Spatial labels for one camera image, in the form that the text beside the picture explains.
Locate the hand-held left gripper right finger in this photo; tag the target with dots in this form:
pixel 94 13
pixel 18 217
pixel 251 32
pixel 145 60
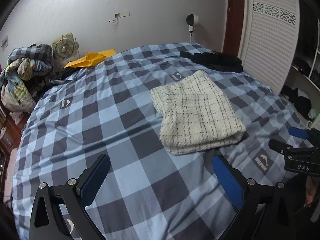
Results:
pixel 228 180

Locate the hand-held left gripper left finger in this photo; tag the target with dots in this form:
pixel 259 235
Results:
pixel 96 180

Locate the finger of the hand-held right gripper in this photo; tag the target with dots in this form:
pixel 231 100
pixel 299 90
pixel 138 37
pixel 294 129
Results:
pixel 280 146
pixel 298 132

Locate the cream plaid jacket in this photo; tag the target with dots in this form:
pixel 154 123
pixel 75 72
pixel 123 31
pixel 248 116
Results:
pixel 197 110

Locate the dark folded clothes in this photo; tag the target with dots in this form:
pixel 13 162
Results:
pixel 298 100
pixel 302 66

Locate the black clothes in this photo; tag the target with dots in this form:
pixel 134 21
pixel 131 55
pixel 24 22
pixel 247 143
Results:
pixel 215 60

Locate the pile of bedding and clothes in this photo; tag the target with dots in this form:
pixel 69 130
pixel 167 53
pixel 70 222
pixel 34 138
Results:
pixel 25 65

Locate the white wardrobe shelf unit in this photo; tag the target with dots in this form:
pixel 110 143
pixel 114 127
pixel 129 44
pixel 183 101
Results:
pixel 293 80

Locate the blue checkered blanket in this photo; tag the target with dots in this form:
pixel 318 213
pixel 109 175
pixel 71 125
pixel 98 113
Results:
pixel 112 120

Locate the white louvered wardrobe door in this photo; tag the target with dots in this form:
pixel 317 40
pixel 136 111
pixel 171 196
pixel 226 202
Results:
pixel 265 45

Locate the white plastic bag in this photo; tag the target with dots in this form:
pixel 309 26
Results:
pixel 17 117

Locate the black bag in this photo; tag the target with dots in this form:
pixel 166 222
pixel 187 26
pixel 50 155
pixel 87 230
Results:
pixel 40 85

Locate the dark red door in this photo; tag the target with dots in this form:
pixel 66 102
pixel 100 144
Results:
pixel 235 17

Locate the beige box fan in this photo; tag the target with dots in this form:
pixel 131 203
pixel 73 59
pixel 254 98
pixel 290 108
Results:
pixel 62 46

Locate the white and black security camera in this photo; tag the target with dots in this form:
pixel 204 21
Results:
pixel 192 20

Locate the white wall panel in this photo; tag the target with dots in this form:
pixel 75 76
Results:
pixel 3 42

